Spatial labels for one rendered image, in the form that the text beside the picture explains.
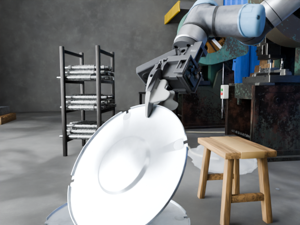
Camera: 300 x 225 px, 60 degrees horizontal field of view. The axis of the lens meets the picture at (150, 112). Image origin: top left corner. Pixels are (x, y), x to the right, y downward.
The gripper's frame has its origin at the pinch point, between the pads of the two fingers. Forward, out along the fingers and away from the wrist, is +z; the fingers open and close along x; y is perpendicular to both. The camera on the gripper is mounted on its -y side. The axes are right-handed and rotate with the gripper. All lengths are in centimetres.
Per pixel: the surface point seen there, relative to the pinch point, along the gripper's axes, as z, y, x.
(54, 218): 27.1, -10.9, 0.5
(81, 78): -69, -151, 61
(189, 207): 0, -28, 85
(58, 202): 25, -84, 55
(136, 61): -362, -441, 317
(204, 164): -23, -27, 82
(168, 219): 17.8, 7.4, 11.7
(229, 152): -22, -6, 60
